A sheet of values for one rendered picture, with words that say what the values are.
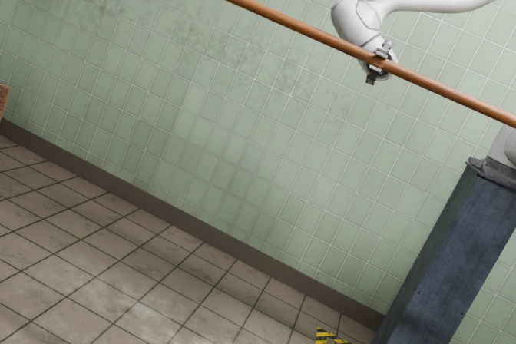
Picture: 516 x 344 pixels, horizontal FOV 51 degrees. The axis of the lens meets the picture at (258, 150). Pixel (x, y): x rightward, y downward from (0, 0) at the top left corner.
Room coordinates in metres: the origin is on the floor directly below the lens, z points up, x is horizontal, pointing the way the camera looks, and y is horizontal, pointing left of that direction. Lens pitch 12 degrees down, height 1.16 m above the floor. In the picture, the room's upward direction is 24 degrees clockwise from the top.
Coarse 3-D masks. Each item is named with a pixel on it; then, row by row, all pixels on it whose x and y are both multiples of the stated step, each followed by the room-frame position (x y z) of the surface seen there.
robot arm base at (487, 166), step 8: (472, 160) 1.98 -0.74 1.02; (480, 160) 1.98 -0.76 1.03; (488, 160) 1.97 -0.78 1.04; (480, 168) 1.97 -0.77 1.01; (488, 168) 1.94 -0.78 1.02; (496, 168) 1.93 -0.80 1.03; (504, 168) 1.92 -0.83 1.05; (496, 176) 1.91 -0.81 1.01; (504, 176) 1.91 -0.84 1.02; (512, 176) 1.91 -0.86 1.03; (512, 184) 1.90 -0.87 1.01
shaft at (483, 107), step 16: (240, 0) 1.47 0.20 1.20; (272, 16) 1.45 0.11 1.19; (288, 16) 1.45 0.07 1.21; (304, 32) 1.44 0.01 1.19; (320, 32) 1.43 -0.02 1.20; (336, 48) 1.43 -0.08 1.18; (352, 48) 1.42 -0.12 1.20; (384, 64) 1.40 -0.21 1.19; (400, 64) 1.41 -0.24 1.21; (416, 80) 1.39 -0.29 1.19; (432, 80) 1.39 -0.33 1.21; (448, 96) 1.37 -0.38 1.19; (464, 96) 1.37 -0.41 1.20; (480, 112) 1.37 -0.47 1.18; (496, 112) 1.35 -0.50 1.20
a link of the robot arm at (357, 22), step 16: (352, 0) 1.74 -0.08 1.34; (384, 0) 1.76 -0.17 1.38; (400, 0) 1.76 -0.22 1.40; (416, 0) 1.76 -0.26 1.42; (432, 0) 1.76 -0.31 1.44; (448, 0) 1.77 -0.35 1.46; (464, 0) 1.77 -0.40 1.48; (480, 0) 1.77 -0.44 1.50; (336, 16) 1.73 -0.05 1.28; (352, 16) 1.71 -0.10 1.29; (368, 16) 1.71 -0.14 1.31; (384, 16) 1.76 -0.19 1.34; (352, 32) 1.71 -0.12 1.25; (368, 32) 1.71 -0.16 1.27
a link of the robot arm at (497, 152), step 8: (504, 128) 1.97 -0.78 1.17; (512, 128) 1.94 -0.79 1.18; (496, 136) 2.01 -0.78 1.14; (504, 136) 1.95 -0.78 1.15; (512, 136) 1.92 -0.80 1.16; (496, 144) 1.97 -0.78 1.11; (504, 144) 1.94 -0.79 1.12; (512, 144) 1.90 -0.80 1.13; (488, 152) 2.00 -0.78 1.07; (496, 152) 1.95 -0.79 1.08; (504, 152) 1.92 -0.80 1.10; (512, 152) 1.90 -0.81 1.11; (496, 160) 1.94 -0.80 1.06; (504, 160) 1.92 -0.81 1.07; (512, 160) 1.90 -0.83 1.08; (512, 168) 1.91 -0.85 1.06
